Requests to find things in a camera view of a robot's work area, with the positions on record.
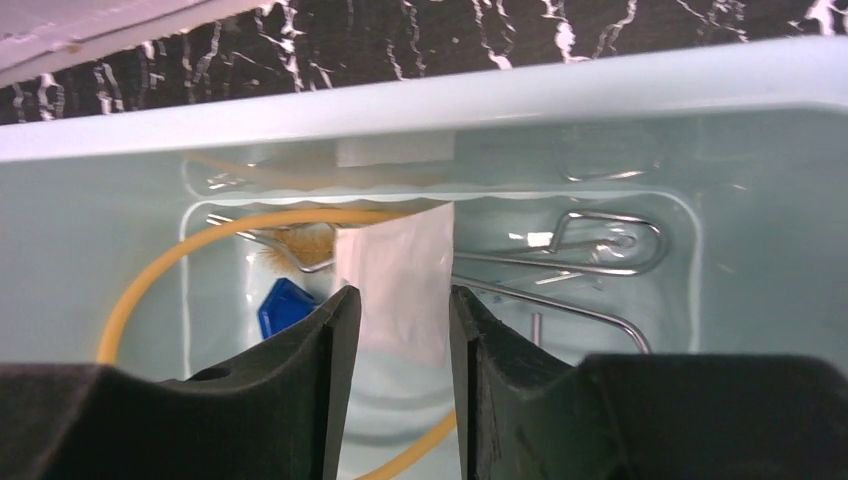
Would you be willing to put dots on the graduated cylinder blue base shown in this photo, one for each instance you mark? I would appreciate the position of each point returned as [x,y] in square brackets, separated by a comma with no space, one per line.
[285,305]

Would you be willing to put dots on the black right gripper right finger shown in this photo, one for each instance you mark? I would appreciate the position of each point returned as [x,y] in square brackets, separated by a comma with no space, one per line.
[524,414]

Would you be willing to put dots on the small clear plastic bag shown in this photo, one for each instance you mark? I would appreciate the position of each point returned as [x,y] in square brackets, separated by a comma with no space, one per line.
[402,269]

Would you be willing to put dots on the wooden test tube clamp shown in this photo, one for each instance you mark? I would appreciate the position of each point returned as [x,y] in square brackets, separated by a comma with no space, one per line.
[300,249]

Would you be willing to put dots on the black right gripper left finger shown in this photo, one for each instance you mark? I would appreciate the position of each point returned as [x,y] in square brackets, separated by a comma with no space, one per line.
[274,411]

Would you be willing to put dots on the tan rubber tubing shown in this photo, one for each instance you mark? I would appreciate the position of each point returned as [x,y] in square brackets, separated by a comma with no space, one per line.
[112,334]

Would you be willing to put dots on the teal plastic bin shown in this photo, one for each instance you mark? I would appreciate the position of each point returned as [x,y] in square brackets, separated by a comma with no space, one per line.
[737,153]

